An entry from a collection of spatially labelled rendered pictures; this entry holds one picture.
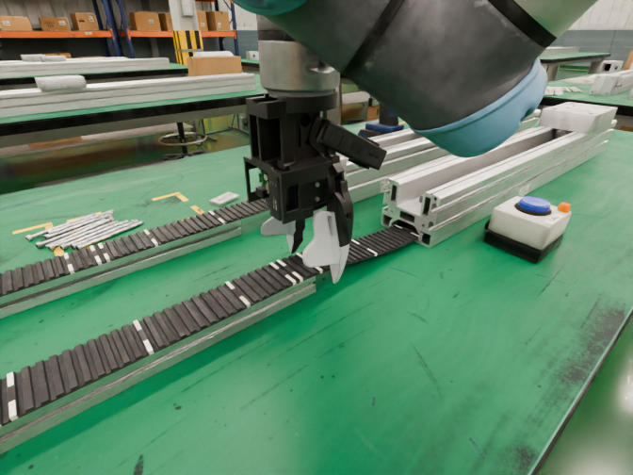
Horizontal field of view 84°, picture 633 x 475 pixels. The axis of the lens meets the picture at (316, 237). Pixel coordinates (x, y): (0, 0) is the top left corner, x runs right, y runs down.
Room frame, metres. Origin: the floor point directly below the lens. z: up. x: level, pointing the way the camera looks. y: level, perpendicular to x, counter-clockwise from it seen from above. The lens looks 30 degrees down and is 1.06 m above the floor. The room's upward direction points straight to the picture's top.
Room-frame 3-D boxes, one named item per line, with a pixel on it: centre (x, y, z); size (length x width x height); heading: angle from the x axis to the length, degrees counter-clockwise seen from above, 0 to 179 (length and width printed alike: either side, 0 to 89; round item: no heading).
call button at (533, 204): (0.47, -0.32, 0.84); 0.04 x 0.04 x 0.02
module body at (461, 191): (0.75, -0.45, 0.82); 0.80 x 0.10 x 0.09; 129
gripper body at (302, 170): (0.36, 0.02, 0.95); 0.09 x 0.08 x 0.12; 129
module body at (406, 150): (0.89, -0.33, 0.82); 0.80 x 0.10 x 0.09; 129
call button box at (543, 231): (0.48, -0.31, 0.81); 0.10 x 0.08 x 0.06; 39
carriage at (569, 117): (0.90, -0.65, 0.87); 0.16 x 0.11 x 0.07; 129
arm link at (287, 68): (0.36, 0.01, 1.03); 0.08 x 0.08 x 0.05
